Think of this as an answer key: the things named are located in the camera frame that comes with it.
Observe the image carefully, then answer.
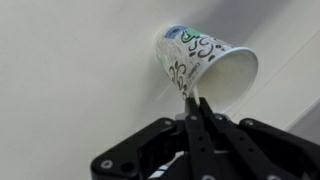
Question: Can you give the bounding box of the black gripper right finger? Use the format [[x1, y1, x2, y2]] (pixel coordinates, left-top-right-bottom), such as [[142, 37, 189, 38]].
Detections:
[[200, 98, 293, 180]]

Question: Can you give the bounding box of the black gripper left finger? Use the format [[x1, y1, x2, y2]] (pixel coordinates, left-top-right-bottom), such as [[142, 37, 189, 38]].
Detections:
[[185, 98, 220, 180]]

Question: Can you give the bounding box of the white plastic spoon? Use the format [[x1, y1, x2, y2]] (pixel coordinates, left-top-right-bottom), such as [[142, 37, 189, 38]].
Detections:
[[190, 86, 200, 106]]

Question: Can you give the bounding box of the patterned paper coffee cup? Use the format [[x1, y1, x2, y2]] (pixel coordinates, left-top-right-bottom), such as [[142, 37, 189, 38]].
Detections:
[[154, 24, 259, 113]]

